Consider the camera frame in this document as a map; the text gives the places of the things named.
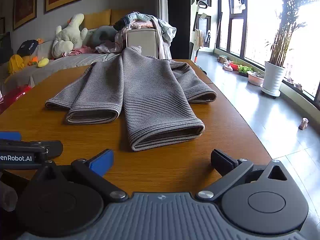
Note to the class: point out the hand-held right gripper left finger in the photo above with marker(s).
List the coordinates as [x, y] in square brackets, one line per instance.
[101, 161]

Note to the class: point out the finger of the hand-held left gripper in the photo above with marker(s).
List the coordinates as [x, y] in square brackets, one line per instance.
[10, 136]
[53, 148]

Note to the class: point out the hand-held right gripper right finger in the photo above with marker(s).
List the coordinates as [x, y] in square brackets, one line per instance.
[221, 161]

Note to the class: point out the grey striped knit garment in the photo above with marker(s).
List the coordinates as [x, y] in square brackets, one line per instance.
[150, 92]

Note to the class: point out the pile of mixed clothes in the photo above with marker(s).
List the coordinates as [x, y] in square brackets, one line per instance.
[150, 21]

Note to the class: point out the person's left hand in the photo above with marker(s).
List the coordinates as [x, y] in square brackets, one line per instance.
[8, 197]

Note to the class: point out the red plastic stool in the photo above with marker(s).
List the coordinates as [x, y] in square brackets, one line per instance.
[15, 96]

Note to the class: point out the orange plush toy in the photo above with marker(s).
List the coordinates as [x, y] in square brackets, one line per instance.
[33, 61]

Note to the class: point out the small yellow plush toy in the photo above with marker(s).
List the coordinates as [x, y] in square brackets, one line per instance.
[43, 63]

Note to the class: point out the pink basin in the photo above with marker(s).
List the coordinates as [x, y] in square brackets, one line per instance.
[255, 79]

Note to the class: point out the grey covered sofa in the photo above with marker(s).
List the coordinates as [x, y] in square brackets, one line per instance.
[75, 61]

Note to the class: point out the small pink shoe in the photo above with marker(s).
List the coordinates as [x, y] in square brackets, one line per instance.
[303, 124]

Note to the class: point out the black cap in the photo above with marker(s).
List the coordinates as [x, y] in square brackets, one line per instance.
[27, 47]

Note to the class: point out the pale pink shoes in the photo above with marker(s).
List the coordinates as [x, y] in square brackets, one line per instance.
[227, 66]

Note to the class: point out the tray of green plants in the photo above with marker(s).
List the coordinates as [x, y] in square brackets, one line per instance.
[245, 69]

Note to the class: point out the red flower pot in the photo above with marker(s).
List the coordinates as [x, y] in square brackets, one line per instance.
[235, 66]

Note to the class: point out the tall plant in white pot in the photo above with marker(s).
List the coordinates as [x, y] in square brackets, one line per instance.
[273, 77]

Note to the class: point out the pink clothing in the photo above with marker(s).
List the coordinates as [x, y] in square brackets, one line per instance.
[80, 50]

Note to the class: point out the brown shoes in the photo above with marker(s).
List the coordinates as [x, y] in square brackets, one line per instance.
[222, 59]

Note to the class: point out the white duck plush toy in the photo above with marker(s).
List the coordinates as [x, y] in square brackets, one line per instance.
[67, 36]

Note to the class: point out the pale pink crumpled cloth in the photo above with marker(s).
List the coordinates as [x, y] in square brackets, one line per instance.
[110, 47]

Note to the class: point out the grey neck pillow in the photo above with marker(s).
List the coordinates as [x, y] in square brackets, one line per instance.
[100, 33]

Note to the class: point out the beige hanging cloth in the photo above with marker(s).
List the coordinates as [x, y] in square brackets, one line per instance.
[199, 38]

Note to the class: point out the black framed window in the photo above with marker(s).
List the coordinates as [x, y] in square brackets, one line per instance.
[241, 30]

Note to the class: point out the yellow cushion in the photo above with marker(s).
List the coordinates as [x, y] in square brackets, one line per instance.
[97, 18]
[120, 16]

